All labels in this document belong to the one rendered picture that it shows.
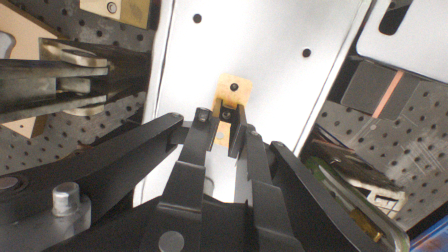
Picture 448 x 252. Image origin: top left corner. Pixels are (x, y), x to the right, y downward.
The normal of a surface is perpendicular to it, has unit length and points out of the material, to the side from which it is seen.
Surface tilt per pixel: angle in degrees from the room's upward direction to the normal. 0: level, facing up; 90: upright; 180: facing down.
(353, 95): 0
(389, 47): 0
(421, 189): 0
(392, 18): 90
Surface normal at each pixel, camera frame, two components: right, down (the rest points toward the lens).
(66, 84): 0.50, 0.43
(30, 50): -0.04, 0.33
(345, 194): -0.95, -0.19
